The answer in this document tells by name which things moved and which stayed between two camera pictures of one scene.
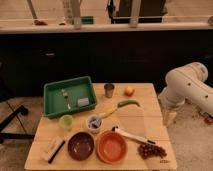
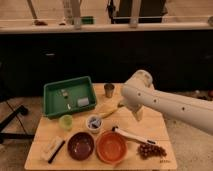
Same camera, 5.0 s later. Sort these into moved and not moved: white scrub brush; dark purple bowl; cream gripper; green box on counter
Moved: cream gripper
Not moved: white scrub brush; green box on counter; dark purple bowl
